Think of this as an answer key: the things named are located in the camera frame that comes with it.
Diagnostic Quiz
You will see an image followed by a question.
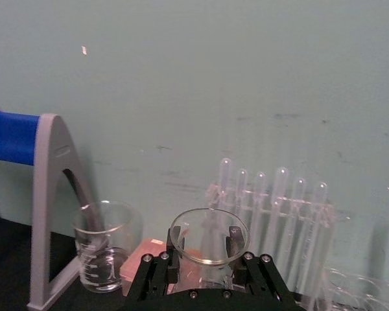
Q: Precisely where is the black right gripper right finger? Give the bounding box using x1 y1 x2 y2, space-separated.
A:
225 225 294 301

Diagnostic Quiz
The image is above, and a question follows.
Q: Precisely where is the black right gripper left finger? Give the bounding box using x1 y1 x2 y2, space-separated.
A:
125 227 186 301

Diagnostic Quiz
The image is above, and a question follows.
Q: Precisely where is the clear glass petri dish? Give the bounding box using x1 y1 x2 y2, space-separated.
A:
170 207 250 267

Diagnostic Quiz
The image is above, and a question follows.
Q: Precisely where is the clear glass beaker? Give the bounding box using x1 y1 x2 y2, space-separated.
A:
71 200 144 294

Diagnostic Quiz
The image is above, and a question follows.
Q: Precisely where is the clear plastic pipette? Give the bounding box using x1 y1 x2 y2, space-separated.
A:
314 181 329 292
292 177 307 292
219 157 235 260
275 166 290 208
253 171 268 257
271 198 285 286
236 168 250 257

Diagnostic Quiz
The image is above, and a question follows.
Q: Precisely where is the clear acrylic pipette rack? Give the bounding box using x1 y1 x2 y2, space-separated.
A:
205 183 337 309

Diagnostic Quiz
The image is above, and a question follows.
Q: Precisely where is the grey plastic arched stand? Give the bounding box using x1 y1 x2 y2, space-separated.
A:
27 113 100 311

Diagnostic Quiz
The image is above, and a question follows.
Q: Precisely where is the black table cloth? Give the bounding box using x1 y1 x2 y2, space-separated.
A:
0 216 389 311

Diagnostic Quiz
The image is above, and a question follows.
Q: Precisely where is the blue roll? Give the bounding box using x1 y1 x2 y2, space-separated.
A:
0 109 40 167

